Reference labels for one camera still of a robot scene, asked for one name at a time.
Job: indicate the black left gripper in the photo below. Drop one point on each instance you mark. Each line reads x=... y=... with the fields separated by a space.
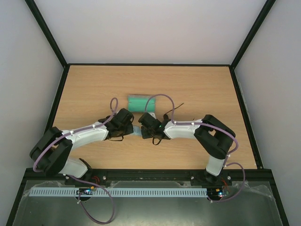
x=130 y=129

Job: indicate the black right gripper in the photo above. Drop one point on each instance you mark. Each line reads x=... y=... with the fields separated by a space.
x=145 y=132

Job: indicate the light blue cleaning cloth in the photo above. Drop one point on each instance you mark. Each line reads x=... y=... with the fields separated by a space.
x=137 y=131

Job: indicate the grey felt glasses case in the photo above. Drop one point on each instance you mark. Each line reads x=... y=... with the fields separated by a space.
x=140 y=104

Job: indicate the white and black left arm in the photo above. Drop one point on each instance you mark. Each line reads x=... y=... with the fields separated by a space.
x=51 y=155

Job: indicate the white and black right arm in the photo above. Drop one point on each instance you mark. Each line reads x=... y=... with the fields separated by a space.
x=215 y=137

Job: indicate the black round sunglasses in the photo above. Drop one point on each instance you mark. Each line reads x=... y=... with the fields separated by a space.
x=181 y=114

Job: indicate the light blue slotted cable duct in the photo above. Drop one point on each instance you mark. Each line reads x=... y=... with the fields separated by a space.
x=118 y=192

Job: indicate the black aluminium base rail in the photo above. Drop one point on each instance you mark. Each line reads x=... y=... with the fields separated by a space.
x=197 y=177

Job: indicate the black enclosure frame post left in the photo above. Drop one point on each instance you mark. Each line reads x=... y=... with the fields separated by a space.
x=46 y=31

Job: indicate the black enclosure frame post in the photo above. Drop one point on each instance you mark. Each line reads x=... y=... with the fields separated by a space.
x=46 y=31
x=253 y=31

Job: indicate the black enclosure frame post right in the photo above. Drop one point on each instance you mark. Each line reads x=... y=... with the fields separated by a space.
x=253 y=31

